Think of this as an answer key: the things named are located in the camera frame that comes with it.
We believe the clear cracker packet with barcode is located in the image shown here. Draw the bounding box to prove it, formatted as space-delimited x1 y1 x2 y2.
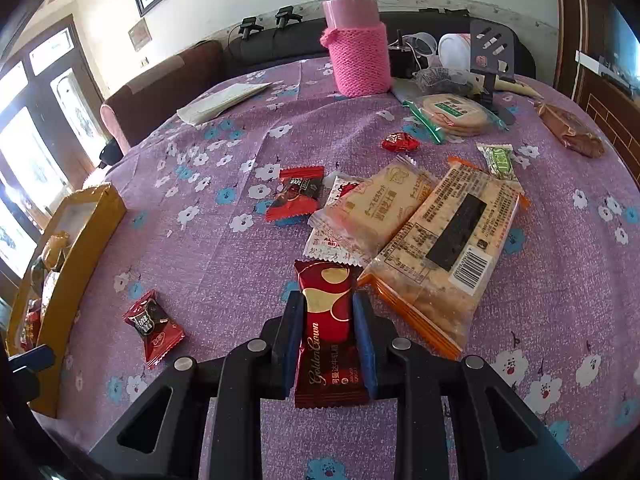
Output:
357 156 532 362

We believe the white red snack packet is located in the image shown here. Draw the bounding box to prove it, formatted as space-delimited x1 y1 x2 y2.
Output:
304 174 372 267

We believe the folded white paper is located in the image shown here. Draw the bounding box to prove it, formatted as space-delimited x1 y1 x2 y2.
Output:
177 82 272 126

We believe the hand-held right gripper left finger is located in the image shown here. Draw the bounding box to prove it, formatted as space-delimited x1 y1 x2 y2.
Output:
90 290 307 480

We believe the wooden brick-pattern cabinet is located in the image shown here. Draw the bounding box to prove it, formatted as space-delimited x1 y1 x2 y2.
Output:
574 50 640 182

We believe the red wrapped candy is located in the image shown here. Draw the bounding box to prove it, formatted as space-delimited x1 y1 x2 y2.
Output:
381 131 421 152

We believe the pink knit-sleeved bottle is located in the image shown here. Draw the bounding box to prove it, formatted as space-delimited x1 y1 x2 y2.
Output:
320 0 394 97

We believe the red wafer packet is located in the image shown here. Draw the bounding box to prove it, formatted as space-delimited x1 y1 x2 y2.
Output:
293 259 371 409

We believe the red black candy packet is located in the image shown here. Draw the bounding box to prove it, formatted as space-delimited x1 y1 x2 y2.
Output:
264 165 326 226

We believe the pile of small candy packets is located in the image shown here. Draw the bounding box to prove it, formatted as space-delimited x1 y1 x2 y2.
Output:
22 232 69 354

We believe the black phone stand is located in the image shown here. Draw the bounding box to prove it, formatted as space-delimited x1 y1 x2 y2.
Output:
467 18 519 127

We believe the crumpled plastic bag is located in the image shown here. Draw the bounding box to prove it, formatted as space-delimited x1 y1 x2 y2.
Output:
412 66 477 97

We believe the dark red candy packet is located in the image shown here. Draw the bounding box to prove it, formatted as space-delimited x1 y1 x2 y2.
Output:
122 290 186 370

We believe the clear plastic cup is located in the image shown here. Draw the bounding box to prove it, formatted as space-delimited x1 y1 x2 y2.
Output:
399 32 437 69

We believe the white round container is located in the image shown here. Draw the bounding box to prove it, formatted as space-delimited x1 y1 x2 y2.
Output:
437 33 474 69

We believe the round rice cracker packet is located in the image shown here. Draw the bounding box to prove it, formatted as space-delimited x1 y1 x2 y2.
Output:
402 93 504 144

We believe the black device on sofa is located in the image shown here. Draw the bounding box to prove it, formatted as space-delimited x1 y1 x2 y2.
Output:
238 16 264 42
274 5 302 29

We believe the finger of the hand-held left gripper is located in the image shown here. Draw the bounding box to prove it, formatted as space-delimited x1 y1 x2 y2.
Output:
7 344 56 401

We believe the black sofa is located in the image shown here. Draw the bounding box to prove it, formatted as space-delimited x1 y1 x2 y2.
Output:
222 9 537 82

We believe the glass panel door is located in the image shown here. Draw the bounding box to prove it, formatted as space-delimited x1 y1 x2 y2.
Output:
0 15 110 281

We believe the brown bread packet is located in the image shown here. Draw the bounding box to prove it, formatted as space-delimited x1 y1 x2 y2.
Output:
532 101 607 159

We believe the beige elongated object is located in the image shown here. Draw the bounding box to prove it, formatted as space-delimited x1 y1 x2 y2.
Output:
494 79 544 101

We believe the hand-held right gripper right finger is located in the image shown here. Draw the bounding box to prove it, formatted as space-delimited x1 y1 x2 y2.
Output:
352 292 582 480

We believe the brown armchair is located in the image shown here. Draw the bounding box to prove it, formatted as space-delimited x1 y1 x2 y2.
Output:
100 40 226 157

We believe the pale cracker packet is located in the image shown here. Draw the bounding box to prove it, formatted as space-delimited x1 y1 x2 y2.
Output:
307 156 442 262

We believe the green striped candy packet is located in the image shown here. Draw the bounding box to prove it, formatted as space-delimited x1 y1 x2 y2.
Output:
476 143 522 181

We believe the black bag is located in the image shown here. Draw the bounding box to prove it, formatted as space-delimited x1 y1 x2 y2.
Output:
99 141 124 169

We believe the yellow cardboard box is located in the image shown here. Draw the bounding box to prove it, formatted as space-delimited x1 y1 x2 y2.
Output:
5 182 129 419

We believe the small framed picture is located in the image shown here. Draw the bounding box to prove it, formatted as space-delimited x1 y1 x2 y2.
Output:
128 17 152 52

